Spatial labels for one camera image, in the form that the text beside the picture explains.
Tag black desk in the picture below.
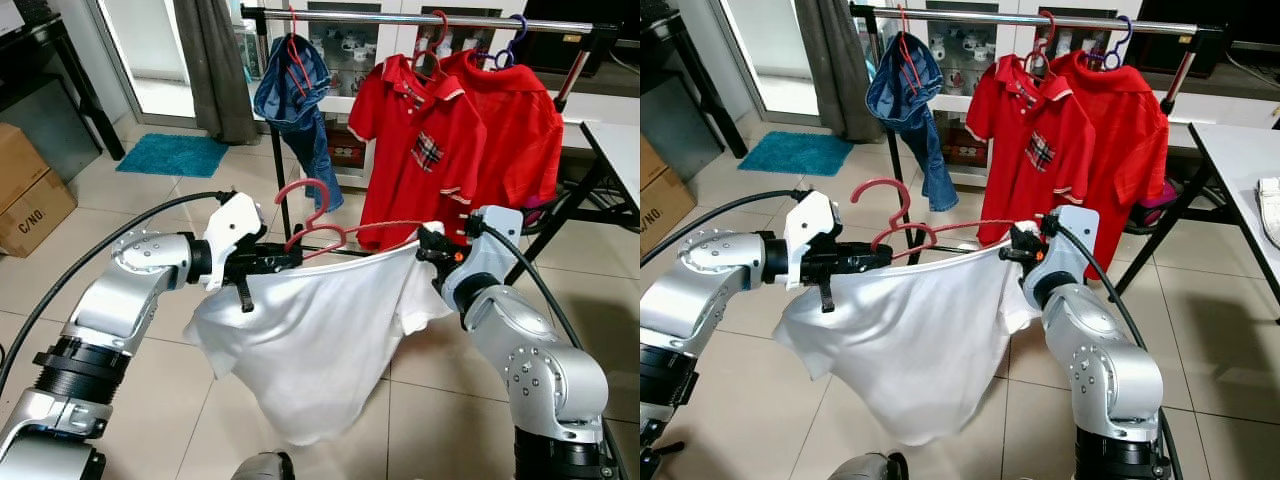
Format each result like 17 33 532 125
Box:
0 10 126 161
640 10 746 159

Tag metal clothes rack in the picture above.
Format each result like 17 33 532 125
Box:
240 3 621 243
850 3 1226 241

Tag blue denim jeans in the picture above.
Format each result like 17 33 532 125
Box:
865 33 959 213
253 35 346 213

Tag cardboard box printed C/NO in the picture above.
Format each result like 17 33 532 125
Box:
0 170 78 259
640 165 698 253

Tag purple hanger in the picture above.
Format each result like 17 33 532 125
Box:
1085 13 1136 71
478 13 529 71

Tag thick red plastic hanger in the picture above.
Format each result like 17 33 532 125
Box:
850 178 1016 263
1020 10 1061 81
410 10 451 81
273 178 431 263

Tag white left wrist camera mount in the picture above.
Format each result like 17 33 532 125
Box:
203 190 266 291
783 190 844 291

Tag red polo with plaid pocket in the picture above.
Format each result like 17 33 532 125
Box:
347 55 488 251
963 55 1101 251

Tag plain red shirt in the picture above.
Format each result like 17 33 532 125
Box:
440 50 566 236
1050 50 1171 281

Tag black television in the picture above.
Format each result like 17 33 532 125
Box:
1135 0 1280 76

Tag white table with black legs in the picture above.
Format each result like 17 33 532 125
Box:
1110 120 1280 321
505 120 641 291

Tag magenta plastic object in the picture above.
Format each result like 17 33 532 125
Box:
520 195 561 231
1135 180 1181 231

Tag white t-shirt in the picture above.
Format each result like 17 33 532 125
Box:
183 240 456 446
773 240 1041 446

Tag grey robot knee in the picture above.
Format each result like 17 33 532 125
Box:
828 452 906 480
232 450 296 480

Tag teal floor mat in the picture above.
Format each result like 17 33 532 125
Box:
738 132 851 179
115 133 231 179

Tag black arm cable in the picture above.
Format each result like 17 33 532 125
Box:
0 190 236 401
1050 222 1186 480
465 222 631 480
640 190 811 266

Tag white glass-door cabinet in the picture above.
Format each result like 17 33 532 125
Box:
270 0 641 181
880 0 1280 181

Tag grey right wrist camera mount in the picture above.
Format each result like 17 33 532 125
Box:
1020 205 1101 311
440 205 524 311

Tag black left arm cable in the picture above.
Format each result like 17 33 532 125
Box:
0 190 236 401
640 190 811 266

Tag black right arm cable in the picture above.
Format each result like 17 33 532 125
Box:
465 222 631 480
1050 222 1186 480

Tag thin red wire hanger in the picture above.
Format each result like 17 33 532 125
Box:
285 5 313 96
895 5 923 96

